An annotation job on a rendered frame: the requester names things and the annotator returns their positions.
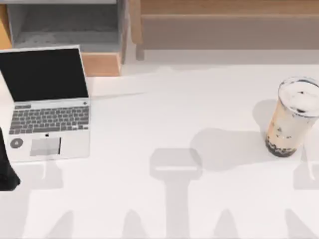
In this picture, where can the wooden drawer with grey inside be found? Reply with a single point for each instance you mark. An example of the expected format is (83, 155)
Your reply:
(67, 27)

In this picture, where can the wooden open shelf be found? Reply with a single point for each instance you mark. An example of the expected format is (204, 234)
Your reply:
(229, 25)

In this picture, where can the silver open laptop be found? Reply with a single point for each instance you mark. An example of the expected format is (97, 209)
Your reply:
(49, 117)

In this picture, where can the bubble tea plastic cup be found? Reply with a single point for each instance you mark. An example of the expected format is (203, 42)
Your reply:
(290, 117)

